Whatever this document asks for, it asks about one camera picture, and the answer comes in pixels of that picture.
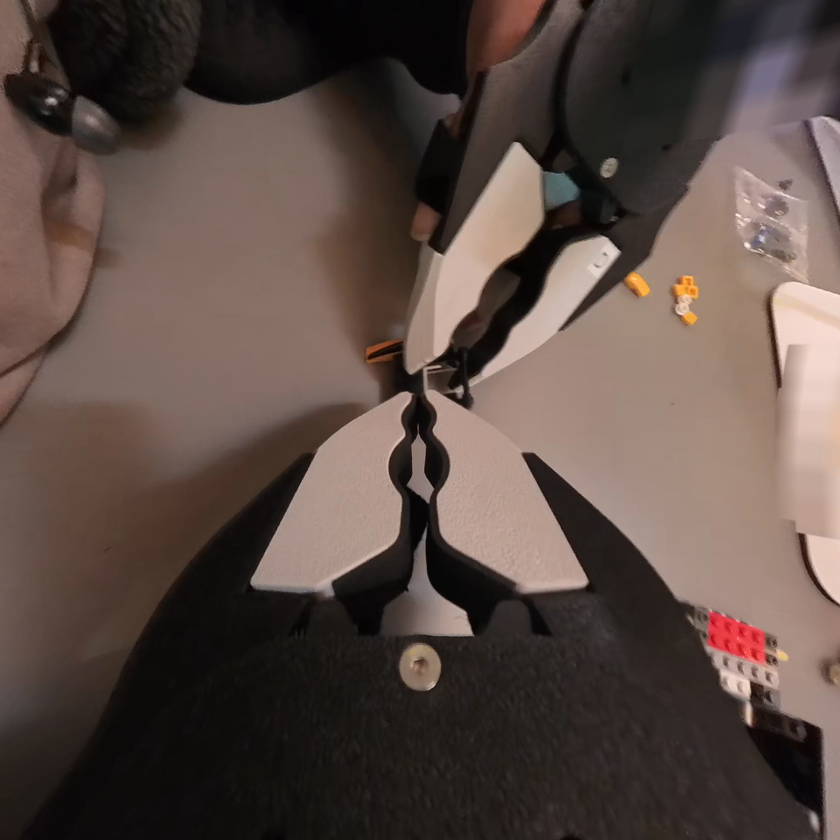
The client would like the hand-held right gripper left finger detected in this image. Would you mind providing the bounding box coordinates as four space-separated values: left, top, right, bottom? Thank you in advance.
249 392 421 635

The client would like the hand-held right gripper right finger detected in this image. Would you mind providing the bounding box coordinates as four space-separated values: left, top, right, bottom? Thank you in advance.
420 391 589 635

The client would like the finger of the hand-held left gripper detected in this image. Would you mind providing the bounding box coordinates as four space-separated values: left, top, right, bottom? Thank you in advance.
459 231 622 389
400 140 547 376

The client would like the orange black lego sub-assembly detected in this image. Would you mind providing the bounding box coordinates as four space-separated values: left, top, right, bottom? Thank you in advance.
365 340 475 409

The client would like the scattered small lego pieces group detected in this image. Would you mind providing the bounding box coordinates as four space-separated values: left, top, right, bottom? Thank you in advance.
623 272 700 327

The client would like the clear bag of lego parts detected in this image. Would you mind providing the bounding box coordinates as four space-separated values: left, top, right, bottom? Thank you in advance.
731 167 811 283

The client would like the lego instruction booklet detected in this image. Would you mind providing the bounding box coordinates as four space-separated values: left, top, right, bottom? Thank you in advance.
804 117 840 221

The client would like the partly built lego car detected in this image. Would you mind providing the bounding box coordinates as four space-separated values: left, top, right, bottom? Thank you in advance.
686 604 828 834

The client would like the person's left hand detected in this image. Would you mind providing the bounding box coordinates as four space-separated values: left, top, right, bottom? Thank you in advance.
410 0 547 242

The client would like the white rounded board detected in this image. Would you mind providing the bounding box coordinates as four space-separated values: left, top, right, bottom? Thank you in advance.
771 282 840 605

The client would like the beige hoodie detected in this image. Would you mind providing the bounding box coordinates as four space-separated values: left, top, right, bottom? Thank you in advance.
0 0 106 427

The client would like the dark fleece jacket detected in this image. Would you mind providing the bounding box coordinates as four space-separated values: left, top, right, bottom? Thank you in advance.
46 0 204 122

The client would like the hoodie drawstring toggle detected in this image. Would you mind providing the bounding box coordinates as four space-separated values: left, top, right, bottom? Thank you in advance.
3 0 122 156

